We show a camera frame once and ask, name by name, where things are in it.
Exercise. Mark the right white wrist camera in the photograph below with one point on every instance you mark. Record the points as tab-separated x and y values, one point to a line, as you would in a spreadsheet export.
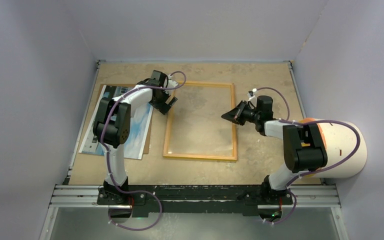
252	96

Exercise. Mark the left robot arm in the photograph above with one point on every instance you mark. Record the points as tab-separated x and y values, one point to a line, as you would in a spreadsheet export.
113	122

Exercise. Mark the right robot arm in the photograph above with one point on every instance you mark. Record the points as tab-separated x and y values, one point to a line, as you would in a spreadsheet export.
303	145

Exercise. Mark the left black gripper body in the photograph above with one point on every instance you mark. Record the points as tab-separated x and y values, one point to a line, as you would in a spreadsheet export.
159	103

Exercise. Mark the brown backing board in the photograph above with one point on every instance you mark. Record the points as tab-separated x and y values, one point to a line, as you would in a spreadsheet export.
147	139

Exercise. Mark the yellow picture frame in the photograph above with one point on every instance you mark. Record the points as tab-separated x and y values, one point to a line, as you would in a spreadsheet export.
198	155

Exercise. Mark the white cylinder container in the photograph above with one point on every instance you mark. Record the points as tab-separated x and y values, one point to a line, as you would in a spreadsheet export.
339	142

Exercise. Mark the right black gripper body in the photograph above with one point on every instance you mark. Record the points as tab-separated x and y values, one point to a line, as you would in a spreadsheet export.
251	115

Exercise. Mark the aluminium rail frame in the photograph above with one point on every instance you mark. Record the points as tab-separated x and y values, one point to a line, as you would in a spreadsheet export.
75	215

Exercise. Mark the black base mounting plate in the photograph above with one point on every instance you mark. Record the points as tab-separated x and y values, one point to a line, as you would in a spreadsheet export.
248	200

